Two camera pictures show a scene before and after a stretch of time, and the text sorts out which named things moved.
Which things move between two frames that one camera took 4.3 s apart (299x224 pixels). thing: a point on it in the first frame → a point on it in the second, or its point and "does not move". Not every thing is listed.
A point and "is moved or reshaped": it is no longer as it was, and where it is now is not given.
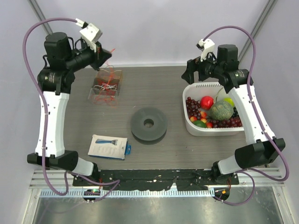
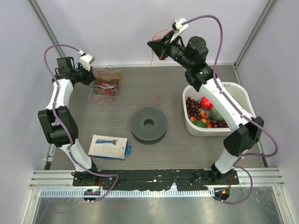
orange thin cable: (107, 91) is moved or reshaped
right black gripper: (195, 65) → (160, 47)
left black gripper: (99, 57) → (90, 77)
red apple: (206, 102) does not move
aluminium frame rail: (271, 178) does not move
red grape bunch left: (193, 108) does not move
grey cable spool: (149, 136) does not move
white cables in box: (105, 86) does not move
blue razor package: (109, 147) does not move
